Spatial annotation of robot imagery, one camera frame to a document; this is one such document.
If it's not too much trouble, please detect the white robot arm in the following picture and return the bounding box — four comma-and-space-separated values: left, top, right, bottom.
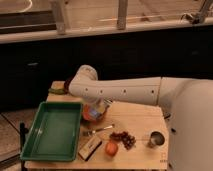
69, 65, 213, 171

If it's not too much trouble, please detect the green plastic tray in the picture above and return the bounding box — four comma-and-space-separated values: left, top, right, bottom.
20, 102, 82, 162

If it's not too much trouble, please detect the orange bowl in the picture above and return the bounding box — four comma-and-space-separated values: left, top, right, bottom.
82, 105, 105, 121

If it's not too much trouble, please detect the silver fork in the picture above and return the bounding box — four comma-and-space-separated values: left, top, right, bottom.
82, 124, 114, 136

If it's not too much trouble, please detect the wooden block with black edge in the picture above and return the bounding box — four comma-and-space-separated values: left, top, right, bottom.
78, 136, 102, 161

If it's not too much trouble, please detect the bunch of dark grapes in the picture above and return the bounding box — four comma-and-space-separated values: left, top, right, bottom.
110, 131, 136, 150

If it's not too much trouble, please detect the orange fruit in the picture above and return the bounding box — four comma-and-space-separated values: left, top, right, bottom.
105, 141, 118, 156

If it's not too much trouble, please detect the small metal cup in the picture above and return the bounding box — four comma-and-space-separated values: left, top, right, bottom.
148, 131, 165, 148

